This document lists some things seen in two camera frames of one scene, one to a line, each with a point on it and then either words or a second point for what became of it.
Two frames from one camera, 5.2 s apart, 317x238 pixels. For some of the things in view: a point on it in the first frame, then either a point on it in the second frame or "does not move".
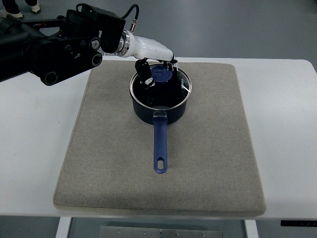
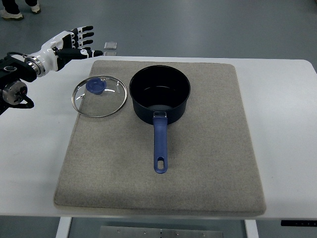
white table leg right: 251,228 does not move
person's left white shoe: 4,13 does not move
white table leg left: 63,229 does not move
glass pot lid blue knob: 171,88 to 99,96
